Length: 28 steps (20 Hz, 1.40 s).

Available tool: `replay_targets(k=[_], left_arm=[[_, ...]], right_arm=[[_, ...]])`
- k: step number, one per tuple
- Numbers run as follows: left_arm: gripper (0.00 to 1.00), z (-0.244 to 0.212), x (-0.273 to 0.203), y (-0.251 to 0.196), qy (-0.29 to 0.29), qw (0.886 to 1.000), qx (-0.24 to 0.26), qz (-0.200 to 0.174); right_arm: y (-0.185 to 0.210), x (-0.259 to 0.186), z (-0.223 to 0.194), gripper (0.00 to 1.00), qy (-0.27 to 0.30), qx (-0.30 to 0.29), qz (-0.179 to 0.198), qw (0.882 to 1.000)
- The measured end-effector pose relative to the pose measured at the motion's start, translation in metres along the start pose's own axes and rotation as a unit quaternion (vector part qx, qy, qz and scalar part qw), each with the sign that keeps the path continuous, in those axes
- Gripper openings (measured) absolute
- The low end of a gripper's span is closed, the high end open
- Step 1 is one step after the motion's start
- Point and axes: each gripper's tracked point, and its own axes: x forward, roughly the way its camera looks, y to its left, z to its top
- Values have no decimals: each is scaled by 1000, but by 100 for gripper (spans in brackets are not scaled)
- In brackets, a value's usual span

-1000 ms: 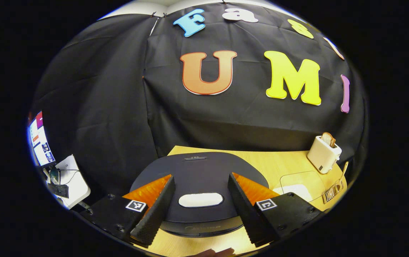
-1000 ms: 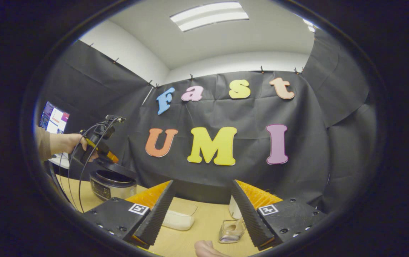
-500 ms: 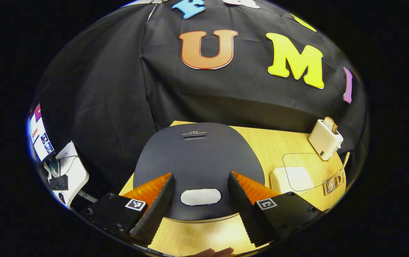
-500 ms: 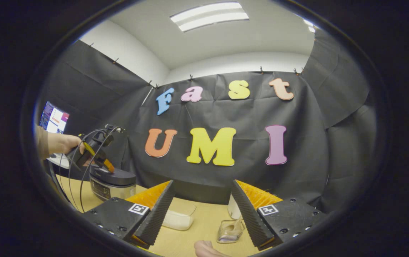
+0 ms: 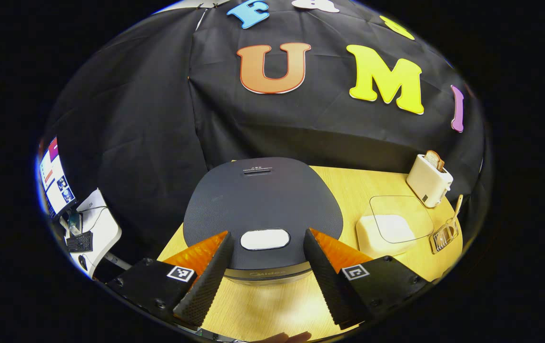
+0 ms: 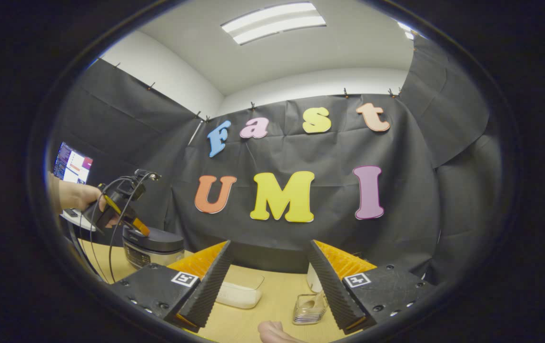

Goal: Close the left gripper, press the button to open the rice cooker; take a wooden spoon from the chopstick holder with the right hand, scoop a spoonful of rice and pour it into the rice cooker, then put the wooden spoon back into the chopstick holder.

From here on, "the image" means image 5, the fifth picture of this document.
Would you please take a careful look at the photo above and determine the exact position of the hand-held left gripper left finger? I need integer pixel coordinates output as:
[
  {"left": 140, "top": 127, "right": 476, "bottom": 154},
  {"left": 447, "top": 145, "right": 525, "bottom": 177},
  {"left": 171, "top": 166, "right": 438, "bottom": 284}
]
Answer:
[{"left": 106, "top": 231, "right": 234, "bottom": 328}]

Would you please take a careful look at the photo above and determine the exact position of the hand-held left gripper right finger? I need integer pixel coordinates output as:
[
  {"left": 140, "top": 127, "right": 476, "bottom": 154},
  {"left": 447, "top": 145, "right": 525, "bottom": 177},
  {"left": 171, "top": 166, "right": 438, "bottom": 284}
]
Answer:
[{"left": 303, "top": 228, "right": 431, "bottom": 330}]

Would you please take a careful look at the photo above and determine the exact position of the white rice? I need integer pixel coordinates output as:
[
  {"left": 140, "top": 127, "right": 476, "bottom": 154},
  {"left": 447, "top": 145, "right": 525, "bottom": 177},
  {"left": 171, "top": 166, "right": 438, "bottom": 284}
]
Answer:
[{"left": 358, "top": 214, "right": 416, "bottom": 258}]

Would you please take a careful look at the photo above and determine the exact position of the grey rice cooker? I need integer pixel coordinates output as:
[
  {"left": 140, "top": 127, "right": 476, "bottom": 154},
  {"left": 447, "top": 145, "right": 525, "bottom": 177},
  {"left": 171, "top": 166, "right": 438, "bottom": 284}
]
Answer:
[{"left": 183, "top": 157, "right": 344, "bottom": 285}]

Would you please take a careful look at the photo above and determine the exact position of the wire chopstick holder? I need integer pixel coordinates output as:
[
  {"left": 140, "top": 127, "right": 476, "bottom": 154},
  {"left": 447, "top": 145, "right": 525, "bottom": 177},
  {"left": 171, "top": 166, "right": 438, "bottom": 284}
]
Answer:
[{"left": 429, "top": 220, "right": 459, "bottom": 254}]

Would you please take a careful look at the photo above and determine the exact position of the wooden spoon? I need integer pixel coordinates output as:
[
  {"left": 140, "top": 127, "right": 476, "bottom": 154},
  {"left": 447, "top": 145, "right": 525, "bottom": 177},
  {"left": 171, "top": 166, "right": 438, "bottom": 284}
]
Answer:
[{"left": 444, "top": 194, "right": 464, "bottom": 234}]

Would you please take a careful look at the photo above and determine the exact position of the white side table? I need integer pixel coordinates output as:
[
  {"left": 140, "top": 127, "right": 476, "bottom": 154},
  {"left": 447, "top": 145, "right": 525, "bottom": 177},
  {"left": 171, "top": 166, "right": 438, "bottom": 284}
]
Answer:
[{"left": 60, "top": 188, "right": 123, "bottom": 279}]

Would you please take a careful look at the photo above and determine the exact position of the clear glass container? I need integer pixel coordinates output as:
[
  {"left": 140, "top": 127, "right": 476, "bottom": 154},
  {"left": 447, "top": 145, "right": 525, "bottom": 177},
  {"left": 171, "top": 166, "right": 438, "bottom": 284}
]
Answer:
[{"left": 356, "top": 195, "right": 436, "bottom": 259}]

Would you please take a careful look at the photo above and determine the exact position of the black keyboard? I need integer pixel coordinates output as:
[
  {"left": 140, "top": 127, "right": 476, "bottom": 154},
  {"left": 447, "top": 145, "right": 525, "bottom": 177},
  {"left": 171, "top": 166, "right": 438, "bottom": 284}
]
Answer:
[{"left": 66, "top": 231, "right": 94, "bottom": 253}]

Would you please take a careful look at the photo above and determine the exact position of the white toaster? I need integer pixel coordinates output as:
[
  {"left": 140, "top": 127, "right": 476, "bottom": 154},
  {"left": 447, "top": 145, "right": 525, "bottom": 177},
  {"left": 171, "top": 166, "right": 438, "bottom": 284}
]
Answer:
[{"left": 406, "top": 153, "right": 454, "bottom": 209}]

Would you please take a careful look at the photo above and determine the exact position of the small teal desk item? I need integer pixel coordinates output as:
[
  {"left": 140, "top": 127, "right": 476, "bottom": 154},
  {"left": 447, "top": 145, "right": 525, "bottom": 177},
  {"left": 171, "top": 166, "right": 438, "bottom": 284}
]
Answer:
[{"left": 65, "top": 212, "right": 84, "bottom": 236}]

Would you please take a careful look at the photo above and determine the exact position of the bread slice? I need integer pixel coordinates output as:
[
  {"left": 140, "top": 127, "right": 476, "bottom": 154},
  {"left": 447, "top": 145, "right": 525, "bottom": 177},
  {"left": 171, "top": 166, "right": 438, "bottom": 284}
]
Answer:
[{"left": 425, "top": 150, "right": 446, "bottom": 172}]

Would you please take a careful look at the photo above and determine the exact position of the computer monitor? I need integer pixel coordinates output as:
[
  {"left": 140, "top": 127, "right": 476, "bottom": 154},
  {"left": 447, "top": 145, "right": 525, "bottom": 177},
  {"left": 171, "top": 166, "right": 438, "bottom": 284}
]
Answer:
[{"left": 39, "top": 137, "right": 77, "bottom": 220}]

